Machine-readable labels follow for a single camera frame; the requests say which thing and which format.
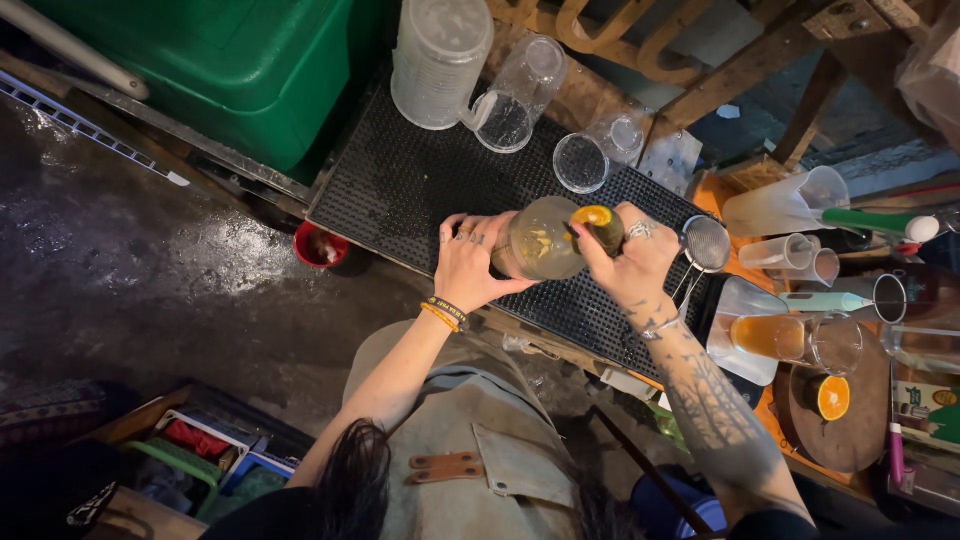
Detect blue plastic bucket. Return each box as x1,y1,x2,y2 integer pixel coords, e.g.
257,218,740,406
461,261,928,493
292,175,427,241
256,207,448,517
628,466,730,540

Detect silver bracelet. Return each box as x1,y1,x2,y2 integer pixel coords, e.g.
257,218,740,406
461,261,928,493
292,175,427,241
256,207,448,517
637,315,684,342

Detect grey canvas apron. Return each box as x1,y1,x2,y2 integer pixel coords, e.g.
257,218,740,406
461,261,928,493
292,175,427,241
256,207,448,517
341,320,588,540

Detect mint green handheld frother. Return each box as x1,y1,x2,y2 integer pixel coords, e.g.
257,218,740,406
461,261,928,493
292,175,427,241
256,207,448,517
777,291,876,314

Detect white pole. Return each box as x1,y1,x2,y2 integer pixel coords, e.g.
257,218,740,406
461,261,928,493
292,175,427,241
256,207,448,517
0,0,151,102

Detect frosted plastic measuring pitcher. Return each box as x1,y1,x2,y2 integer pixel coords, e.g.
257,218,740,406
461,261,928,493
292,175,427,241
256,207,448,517
722,165,851,239

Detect person's right hand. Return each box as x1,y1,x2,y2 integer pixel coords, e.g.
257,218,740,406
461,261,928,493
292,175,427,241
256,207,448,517
567,201,682,317

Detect green handled tool white tip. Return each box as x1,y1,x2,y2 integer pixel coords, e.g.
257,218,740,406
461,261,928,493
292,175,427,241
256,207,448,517
820,207,941,243

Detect tall clear glass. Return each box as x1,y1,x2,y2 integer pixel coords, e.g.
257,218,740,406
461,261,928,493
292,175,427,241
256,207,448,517
880,323,960,375

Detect glass mug with orange liquid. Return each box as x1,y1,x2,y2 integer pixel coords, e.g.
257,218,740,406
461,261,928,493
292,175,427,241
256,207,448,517
729,310,864,377

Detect green citrus half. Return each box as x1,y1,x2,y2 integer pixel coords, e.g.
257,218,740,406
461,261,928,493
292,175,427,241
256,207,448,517
570,204,626,257

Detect orange half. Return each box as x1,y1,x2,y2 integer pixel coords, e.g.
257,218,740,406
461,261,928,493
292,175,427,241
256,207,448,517
804,374,852,422

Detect green plastic bin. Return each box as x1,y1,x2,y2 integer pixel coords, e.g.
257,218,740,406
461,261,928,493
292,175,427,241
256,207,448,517
26,0,391,185

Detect pink handled knife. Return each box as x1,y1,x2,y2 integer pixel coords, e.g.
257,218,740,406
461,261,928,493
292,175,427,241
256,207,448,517
888,421,906,489

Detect metal floor grate rail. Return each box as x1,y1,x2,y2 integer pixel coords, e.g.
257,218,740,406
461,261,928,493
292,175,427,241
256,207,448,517
0,69,192,188

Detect small clear plastic cup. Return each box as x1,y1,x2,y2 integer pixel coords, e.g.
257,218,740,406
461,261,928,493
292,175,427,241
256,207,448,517
738,233,820,271
780,247,841,288

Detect clear drinking glass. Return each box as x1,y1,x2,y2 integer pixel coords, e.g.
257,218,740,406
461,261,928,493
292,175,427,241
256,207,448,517
552,112,647,195

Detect wooden frame furniture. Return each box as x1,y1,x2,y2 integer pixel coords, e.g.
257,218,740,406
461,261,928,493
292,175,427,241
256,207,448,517
483,0,960,177

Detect round wooden cutting board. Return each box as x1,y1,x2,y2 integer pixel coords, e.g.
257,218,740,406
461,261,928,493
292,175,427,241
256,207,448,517
772,322,893,474

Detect wooden crate with baskets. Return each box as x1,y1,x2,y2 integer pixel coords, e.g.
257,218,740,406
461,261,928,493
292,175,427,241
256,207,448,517
75,382,316,540

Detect orange bead bracelet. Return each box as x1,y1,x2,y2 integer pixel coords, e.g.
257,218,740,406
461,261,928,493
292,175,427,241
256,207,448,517
419,301,462,334

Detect clear glass mixing cup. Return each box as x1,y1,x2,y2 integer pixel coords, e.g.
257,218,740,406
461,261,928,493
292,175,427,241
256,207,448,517
490,196,588,282

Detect green printed card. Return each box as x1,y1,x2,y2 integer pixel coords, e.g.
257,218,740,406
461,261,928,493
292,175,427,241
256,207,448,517
892,380,960,456

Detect fine mesh metal strainer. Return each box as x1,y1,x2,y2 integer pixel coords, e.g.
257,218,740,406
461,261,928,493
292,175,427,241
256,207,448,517
669,215,732,310

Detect person's left hand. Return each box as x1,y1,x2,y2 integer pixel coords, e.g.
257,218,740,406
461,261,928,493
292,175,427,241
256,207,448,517
433,212,538,315

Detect black rubber bar mat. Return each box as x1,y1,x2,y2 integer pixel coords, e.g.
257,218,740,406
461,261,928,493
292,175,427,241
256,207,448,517
307,73,727,385

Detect large ribbed plastic pitcher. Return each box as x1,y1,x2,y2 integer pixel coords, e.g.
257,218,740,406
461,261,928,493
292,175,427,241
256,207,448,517
390,0,495,131

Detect black wristband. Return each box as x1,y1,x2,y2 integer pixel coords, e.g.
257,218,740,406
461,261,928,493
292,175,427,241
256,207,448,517
425,295,471,329

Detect clear plastic bag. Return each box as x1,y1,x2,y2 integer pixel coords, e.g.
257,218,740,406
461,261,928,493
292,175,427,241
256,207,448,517
894,15,960,151

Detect red plastic cup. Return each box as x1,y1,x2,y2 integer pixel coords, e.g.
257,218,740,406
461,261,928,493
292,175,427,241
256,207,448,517
292,220,352,270

